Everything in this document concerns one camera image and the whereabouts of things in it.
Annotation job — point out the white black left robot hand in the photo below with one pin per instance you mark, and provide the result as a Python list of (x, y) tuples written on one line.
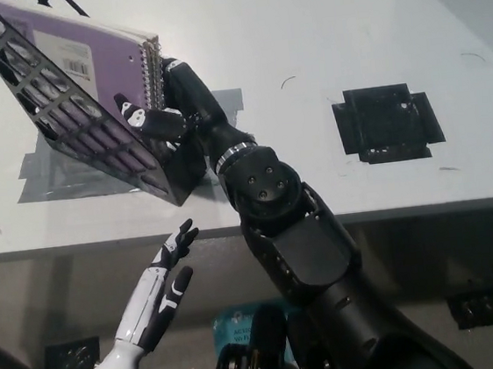
[(148, 300)]

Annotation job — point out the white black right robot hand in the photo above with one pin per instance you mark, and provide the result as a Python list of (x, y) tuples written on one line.
[(195, 97)]

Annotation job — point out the purple spiral notebook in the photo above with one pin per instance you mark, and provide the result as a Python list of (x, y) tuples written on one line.
[(104, 45)]

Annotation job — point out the black mesh file shelf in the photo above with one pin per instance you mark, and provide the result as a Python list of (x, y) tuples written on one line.
[(183, 173)]

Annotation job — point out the teal cardboard box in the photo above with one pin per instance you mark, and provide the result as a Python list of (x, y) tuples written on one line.
[(235, 326)]

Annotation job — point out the black floor tape patch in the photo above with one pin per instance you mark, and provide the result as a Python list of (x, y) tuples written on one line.
[(480, 309), (71, 359)]

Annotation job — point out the black square tape patch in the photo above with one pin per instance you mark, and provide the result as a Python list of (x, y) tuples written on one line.
[(388, 123)]

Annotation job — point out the grey duct tape patch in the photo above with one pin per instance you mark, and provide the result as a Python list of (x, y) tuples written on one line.
[(52, 183)]

